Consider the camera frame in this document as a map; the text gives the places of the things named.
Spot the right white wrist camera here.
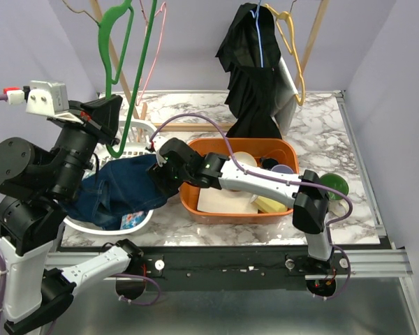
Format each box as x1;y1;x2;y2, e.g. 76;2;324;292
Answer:
145;136;168;166

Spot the green bowl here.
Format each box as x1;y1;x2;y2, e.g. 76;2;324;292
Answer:
320;173;349;196

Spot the white square plate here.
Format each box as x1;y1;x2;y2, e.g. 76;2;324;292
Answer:
196;188;258;214

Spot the black garment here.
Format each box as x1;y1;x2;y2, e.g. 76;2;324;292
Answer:
216;3;281;139

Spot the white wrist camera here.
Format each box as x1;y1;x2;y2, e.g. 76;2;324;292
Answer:
145;136;168;166
3;80;83;124

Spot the yellow hanger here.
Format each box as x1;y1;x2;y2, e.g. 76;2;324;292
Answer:
264;3;306;106

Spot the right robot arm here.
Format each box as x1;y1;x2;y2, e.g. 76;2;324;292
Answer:
147;137;334;274

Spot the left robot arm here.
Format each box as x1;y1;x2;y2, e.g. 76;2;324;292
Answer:
0;95;142;334

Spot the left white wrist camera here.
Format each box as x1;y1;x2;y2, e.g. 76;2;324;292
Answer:
3;80;83;124

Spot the yellow cup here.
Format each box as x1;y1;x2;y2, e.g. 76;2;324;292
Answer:
252;196;288;214

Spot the floral blue skirt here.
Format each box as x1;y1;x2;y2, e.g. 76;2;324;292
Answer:
120;211;149;230

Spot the white laundry basket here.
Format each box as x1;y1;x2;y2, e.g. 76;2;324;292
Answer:
64;120;156;237

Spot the pink wire hanger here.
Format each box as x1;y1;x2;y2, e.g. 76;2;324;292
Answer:
135;0;168;106

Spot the white floral mug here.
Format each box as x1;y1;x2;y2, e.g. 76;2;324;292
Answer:
328;200;349;217

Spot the black cup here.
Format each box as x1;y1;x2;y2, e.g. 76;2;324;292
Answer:
260;157;279;170

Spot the lavender cup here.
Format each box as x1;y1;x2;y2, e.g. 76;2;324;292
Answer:
271;164;294;174

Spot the wooden clothes rack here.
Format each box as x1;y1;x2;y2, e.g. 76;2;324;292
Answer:
88;1;329;144

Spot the dark blue denim skirt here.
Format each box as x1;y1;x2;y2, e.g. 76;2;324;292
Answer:
60;154;179;230

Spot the light blue hanger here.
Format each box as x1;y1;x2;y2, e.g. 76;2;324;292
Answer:
250;0;264;68

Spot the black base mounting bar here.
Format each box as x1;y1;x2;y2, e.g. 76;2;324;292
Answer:
127;246;351;292

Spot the grey white garment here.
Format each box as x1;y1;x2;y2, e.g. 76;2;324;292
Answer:
272;57;298;135

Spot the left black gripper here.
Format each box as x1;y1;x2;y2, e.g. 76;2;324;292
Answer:
52;93;124;198

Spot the white bowl with dark rim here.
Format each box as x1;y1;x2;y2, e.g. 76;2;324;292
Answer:
230;151;258;170

